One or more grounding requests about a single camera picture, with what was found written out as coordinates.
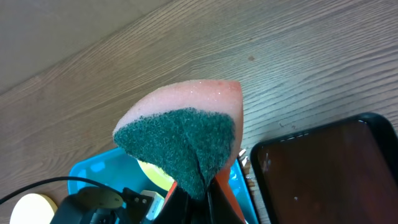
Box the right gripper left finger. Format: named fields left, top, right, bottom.
left=154, top=185, right=194, bottom=224

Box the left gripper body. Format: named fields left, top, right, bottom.
left=119, top=188, right=165, bottom=224

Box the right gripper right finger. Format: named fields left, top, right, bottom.
left=198, top=179, right=244, bottom=224

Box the green plate top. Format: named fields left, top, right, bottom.
left=138, top=161, right=175, bottom=191

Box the green plate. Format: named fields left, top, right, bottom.
left=138, top=161, right=175, bottom=191
left=9, top=194, right=58, bottom=224

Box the orange green scrub sponge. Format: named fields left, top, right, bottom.
left=112, top=79, right=246, bottom=223

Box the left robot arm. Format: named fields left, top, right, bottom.
left=50, top=187, right=165, bottom=224

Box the teal plastic tray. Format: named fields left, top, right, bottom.
left=69, top=147, right=259, bottom=224

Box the black tray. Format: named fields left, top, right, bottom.
left=250, top=113, right=397, bottom=224

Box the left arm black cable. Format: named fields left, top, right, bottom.
left=0, top=176, right=125, bottom=206

